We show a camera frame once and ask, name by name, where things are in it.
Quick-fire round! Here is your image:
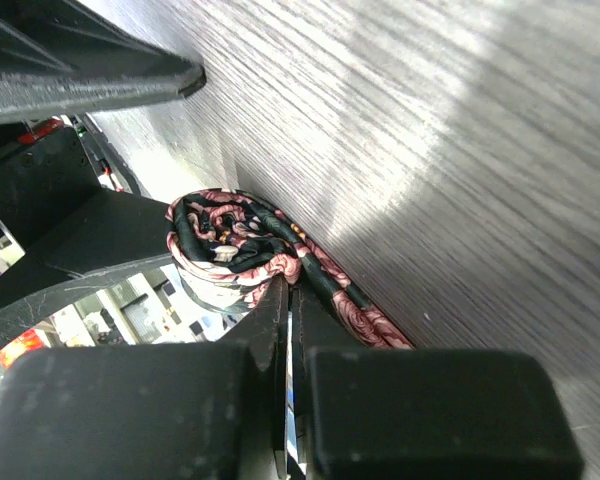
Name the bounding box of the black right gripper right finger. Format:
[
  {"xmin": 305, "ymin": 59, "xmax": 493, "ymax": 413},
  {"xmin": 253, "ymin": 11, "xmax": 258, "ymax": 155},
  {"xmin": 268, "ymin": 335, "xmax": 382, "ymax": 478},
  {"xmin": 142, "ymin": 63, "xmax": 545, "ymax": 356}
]
[{"xmin": 292, "ymin": 287, "xmax": 584, "ymax": 479}]

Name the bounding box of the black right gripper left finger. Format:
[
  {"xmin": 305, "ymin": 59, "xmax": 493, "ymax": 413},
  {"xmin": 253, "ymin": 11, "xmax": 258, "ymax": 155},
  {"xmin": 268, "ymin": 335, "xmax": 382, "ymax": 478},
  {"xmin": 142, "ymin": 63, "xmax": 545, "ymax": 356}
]
[{"xmin": 0, "ymin": 279, "xmax": 288, "ymax": 479}]

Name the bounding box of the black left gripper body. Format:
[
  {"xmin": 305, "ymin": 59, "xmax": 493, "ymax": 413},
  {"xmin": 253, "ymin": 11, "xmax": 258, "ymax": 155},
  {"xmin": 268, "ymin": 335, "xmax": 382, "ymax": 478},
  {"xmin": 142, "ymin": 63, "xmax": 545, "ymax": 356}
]
[{"xmin": 0, "ymin": 118, "xmax": 101, "ymax": 250}]

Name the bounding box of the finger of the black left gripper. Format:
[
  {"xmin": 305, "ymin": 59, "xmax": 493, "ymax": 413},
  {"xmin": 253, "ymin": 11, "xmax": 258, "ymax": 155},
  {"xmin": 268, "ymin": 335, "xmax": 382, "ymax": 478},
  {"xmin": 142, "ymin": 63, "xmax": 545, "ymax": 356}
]
[
  {"xmin": 0, "ymin": 190, "xmax": 171, "ymax": 350},
  {"xmin": 0, "ymin": 1, "xmax": 206, "ymax": 124}
]

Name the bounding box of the floral rose necktie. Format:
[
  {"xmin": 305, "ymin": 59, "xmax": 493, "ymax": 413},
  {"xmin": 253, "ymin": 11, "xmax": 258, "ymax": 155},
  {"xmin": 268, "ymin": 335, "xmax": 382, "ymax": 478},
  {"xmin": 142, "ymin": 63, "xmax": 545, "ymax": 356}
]
[{"xmin": 165, "ymin": 189, "xmax": 413, "ymax": 349}]

